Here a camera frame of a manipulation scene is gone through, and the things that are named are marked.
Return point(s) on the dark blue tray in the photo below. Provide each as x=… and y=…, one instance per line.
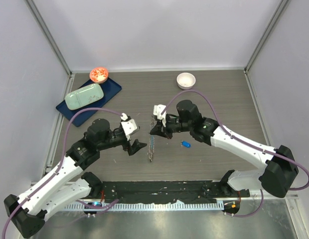
x=110, y=89

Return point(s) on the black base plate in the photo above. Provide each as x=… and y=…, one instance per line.
x=164, y=192

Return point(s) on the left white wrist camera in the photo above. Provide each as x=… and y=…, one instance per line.
x=128, y=125

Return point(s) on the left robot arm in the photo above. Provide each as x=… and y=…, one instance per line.
x=68, y=181

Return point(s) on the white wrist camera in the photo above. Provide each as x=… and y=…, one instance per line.
x=159, y=114
x=128, y=125

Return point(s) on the white slotted cable duct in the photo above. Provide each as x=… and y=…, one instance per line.
x=177, y=206

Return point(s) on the blue tagged key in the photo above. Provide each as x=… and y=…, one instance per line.
x=186, y=144

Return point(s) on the red patterned bowl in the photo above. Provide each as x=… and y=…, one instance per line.
x=99, y=75

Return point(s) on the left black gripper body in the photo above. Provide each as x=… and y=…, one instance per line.
x=116, y=140

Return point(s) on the pale green oblong dish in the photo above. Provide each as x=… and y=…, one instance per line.
x=84, y=96

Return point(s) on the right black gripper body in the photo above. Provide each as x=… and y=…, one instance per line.
x=173, y=125

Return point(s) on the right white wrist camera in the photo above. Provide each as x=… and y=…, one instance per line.
x=159, y=114

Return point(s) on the large keyring with blue handle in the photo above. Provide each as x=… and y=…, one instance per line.
x=151, y=142

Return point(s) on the white ceramic bowl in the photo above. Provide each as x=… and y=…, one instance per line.
x=186, y=80

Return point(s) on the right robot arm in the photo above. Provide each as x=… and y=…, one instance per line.
x=275, y=169

